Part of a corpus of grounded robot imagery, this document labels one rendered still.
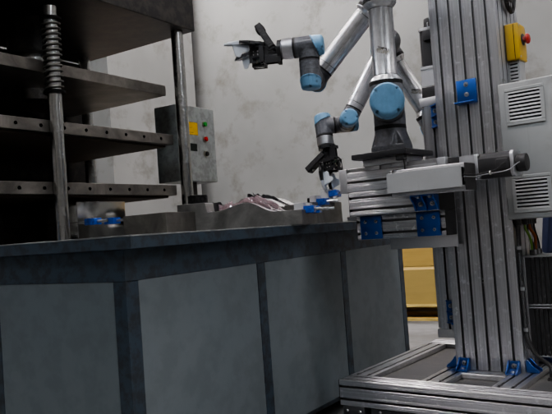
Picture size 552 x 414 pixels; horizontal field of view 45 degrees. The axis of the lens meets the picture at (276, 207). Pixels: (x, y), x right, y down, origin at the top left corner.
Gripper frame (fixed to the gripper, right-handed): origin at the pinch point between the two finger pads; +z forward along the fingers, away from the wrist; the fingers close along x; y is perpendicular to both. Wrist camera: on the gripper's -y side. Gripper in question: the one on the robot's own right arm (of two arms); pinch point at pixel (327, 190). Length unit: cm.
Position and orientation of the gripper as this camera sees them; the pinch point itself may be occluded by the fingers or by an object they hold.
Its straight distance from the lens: 295.5
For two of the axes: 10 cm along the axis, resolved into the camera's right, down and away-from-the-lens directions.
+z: 1.1, 9.7, -2.3
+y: 8.2, -2.2, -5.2
